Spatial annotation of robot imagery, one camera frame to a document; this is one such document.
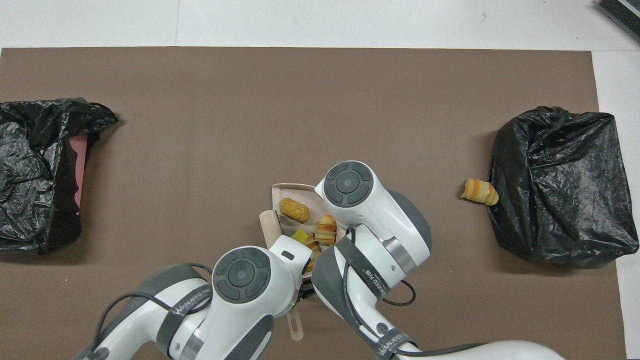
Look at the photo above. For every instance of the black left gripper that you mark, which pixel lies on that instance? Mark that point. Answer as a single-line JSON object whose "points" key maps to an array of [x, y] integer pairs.
{"points": [[307, 290]]}

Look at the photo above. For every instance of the pale yellow toy pastry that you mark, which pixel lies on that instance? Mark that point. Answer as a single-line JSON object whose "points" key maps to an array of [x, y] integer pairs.
{"points": [[312, 245]]}

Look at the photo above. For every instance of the yellow green sponge piece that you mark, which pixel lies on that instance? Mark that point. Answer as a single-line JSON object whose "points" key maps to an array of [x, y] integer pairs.
{"points": [[299, 236]]}

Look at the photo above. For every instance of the orange striped toy croissant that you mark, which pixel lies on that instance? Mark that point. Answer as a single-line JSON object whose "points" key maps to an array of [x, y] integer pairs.
{"points": [[480, 192], [325, 227]]}

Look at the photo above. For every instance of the beige brush with black bristles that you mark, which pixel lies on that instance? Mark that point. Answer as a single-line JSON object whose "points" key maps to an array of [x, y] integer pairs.
{"points": [[270, 227]]}

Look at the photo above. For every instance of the brown cracked toy bread roll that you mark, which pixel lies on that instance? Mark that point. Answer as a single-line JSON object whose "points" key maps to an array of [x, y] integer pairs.
{"points": [[295, 210]]}

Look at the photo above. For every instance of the beige plastic dustpan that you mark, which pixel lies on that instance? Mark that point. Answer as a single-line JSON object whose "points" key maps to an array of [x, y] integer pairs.
{"points": [[300, 192]]}

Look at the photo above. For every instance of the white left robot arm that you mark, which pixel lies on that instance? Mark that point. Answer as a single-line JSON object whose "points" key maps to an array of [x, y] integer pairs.
{"points": [[240, 310]]}

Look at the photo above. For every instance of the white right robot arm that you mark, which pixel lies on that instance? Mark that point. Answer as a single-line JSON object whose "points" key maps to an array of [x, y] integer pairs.
{"points": [[380, 215]]}

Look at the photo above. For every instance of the black trash bag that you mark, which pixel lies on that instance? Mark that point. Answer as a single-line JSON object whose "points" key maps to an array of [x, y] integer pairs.
{"points": [[550, 200], [30, 125]]}

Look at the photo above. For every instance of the pink bin box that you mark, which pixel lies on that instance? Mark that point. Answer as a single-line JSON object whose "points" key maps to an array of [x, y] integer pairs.
{"points": [[77, 160]]}

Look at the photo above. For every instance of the brown table mat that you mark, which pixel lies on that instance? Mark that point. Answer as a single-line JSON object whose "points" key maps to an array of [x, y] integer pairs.
{"points": [[200, 100]]}

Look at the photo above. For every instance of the dark ribbed grille device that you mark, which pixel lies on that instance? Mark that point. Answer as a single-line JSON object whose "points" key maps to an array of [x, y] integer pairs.
{"points": [[622, 12]]}

